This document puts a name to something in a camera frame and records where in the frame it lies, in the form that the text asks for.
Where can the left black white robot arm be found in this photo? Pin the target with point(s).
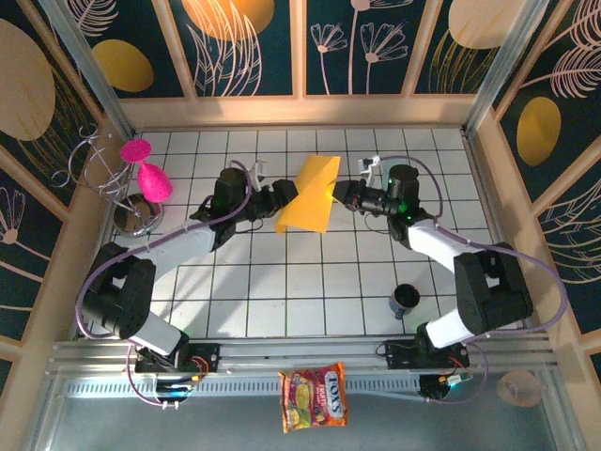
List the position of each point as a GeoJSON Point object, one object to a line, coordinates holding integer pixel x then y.
{"type": "Point", "coordinates": [188, 242]}

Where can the aluminium mounting rail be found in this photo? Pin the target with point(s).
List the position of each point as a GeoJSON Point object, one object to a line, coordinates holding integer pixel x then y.
{"type": "Point", "coordinates": [300, 352]}

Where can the dark metal mug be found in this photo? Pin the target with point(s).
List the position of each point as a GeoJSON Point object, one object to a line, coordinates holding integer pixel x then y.
{"type": "Point", "coordinates": [406, 305]}

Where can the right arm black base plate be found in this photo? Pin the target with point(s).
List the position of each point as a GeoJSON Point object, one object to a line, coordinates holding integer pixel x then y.
{"type": "Point", "coordinates": [399, 353]}

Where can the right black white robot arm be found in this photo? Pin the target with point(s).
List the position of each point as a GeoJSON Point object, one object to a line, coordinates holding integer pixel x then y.
{"type": "Point", "coordinates": [432, 242]}

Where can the orange Fox's candy bag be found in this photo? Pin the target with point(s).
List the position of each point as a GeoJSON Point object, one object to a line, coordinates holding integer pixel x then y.
{"type": "Point", "coordinates": [314, 397]}

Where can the yellow cloth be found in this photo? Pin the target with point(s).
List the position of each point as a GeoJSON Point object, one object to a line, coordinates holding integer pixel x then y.
{"type": "Point", "coordinates": [310, 206]}

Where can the aluminium frame post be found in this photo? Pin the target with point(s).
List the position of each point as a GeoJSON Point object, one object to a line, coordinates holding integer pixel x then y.
{"type": "Point", "coordinates": [507, 61]}
{"type": "Point", "coordinates": [84, 61]}

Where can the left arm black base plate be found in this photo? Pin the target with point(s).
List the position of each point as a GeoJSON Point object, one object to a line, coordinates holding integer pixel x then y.
{"type": "Point", "coordinates": [206, 357]}

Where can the pink wine glasses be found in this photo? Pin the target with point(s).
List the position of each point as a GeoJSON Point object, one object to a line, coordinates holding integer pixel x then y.
{"type": "Point", "coordinates": [152, 183]}

